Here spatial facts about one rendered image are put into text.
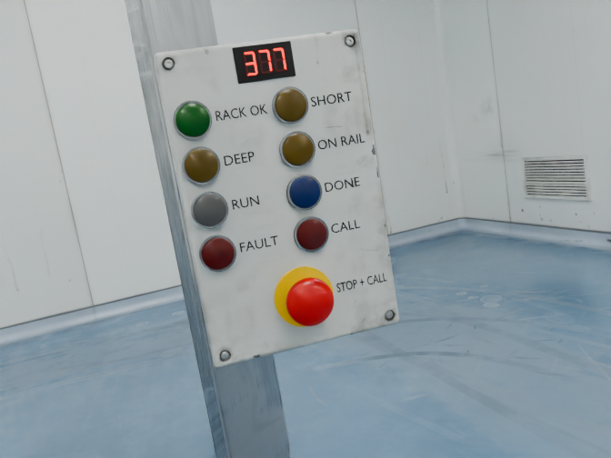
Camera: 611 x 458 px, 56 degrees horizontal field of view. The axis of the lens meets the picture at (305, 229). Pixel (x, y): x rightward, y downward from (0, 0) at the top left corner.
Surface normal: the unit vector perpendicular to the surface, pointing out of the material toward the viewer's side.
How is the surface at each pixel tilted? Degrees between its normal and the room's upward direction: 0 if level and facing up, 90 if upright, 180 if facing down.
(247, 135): 90
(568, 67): 90
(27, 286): 90
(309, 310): 93
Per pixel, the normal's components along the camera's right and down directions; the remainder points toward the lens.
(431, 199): 0.37, 0.08
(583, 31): -0.91, 0.21
